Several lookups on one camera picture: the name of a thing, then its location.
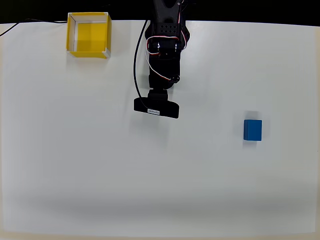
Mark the black webcam with white label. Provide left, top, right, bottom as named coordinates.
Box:
left=133, top=89, right=181, bottom=120

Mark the blue block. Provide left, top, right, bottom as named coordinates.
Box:
left=243, top=119, right=263, bottom=142

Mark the thin black cable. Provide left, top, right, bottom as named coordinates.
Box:
left=0, top=17, right=68, bottom=37

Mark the black webcam cable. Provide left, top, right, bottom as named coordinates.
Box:
left=133, top=19, right=151, bottom=111

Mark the red white servo wire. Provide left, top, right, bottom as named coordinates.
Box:
left=176, top=0, right=189, bottom=50
left=145, top=36, right=181, bottom=84

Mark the yellow cardboard box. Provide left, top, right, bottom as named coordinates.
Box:
left=66, top=11, right=113, bottom=60

